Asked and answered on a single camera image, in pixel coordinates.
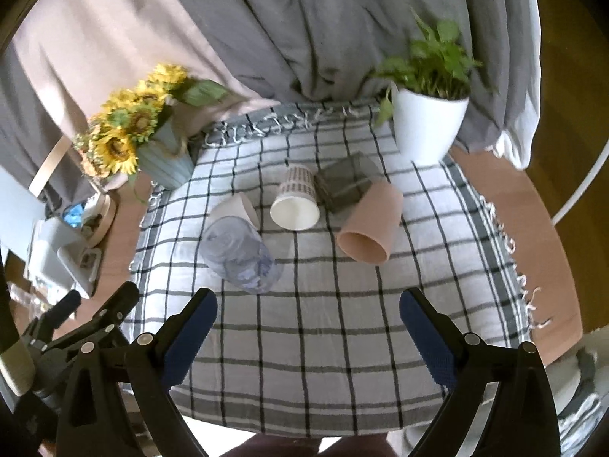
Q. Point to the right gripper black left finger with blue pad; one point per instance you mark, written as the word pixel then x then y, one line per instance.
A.
pixel 157 362

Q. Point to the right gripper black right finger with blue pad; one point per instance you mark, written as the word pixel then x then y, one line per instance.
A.
pixel 522 420

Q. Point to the clear plastic cup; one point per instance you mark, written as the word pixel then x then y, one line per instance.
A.
pixel 233 249

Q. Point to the white paper cup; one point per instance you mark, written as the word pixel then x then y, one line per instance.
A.
pixel 237 205

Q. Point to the brown striped paper cup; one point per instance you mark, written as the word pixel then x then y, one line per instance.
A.
pixel 296 207

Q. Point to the pink plastic cup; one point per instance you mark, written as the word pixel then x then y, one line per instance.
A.
pixel 368 233

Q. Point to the dark grey glass cup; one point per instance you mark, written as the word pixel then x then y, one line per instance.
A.
pixel 344 183

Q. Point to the white box on table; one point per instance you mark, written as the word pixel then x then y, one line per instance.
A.
pixel 60 256

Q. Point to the round wooden tray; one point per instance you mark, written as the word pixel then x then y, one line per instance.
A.
pixel 92 218

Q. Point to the checked white grey tablecloth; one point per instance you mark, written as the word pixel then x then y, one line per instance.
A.
pixel 324 353

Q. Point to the light blue ribbed vase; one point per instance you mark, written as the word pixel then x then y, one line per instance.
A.
pixel 165 156

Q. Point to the sunflower bouquet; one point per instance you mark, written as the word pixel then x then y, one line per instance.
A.
pixel 130 118

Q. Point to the white plant pot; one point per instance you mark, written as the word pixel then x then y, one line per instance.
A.
pixel 425 127

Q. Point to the grey blanket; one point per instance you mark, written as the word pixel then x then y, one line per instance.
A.
pixel 67 56

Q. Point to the green potted plant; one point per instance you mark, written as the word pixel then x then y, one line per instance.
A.
pixel 437 65

